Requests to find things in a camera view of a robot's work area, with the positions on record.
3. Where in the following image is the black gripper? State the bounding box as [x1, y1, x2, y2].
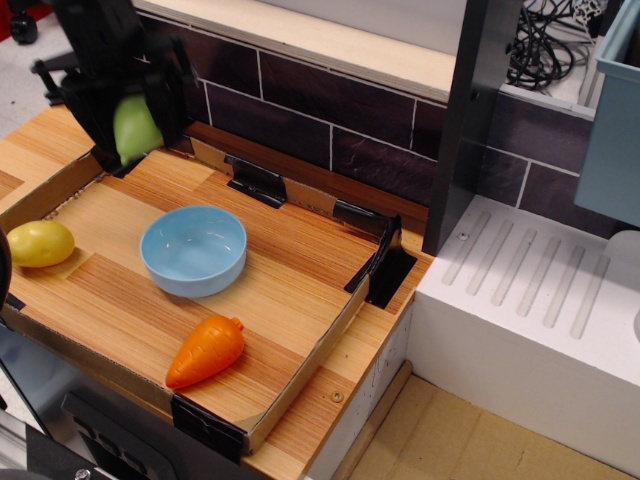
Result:
[32, 1, 194, 178]

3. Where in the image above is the green plastic pear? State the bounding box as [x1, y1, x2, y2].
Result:
[113, 95, 164, 166]

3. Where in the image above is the light blue bowl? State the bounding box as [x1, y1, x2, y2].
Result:
[139, 205, 248, 298]

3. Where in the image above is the black caster wheel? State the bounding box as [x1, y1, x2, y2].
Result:
[7, 0, 39, 45]

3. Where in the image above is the yellow plastic potato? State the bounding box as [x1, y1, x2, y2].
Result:
[7, 220, 75, 268]

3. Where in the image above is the orange plastic carrot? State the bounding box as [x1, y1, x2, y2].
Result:
[165, 315, 245, 390]

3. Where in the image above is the cardboard fence with black tape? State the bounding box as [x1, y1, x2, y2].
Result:
[1, 133, 429, 473]

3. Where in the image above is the brass screw in table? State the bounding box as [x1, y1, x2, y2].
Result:
[331, 391, 344, 403]

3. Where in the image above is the white dish drainer block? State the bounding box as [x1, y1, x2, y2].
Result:
[407, 197, 639, 475]

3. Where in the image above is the teal plastic bin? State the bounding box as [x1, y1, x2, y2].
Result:
[575, 1, 639, 226]

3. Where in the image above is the dark grey vertical post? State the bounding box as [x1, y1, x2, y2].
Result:
[422, 0, 522, 255]

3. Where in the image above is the tangle of black cables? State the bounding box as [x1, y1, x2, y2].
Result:
[505, 0, 601, 92]

